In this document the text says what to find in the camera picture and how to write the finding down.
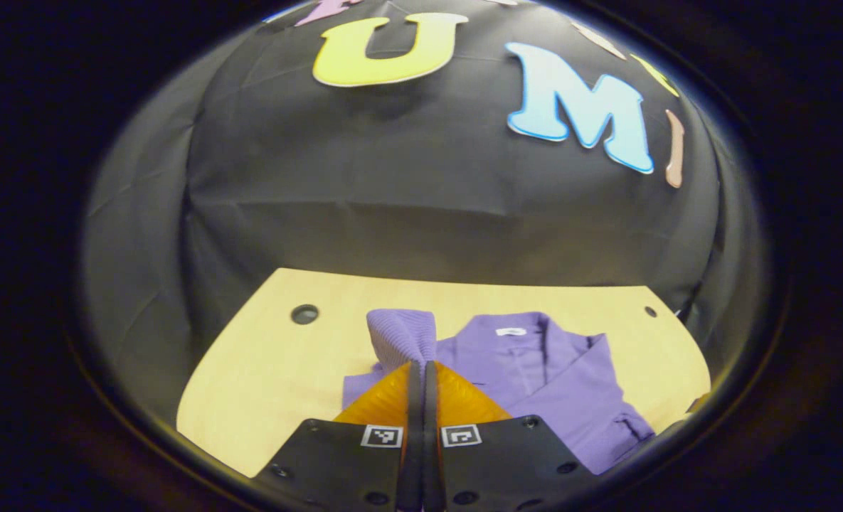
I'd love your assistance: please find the black backdrop cloth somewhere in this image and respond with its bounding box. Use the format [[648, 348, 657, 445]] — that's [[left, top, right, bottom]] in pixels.
[[80, 0, 770, 427]]

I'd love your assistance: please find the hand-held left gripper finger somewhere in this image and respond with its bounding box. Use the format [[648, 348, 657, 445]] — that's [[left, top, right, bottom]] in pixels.
[[250, 361, 423, 512], [422, 361, 600, 512]]

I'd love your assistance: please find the purple button shirt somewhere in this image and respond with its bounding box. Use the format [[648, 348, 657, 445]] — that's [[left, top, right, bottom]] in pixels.
[[341, 308, 655, 476]]

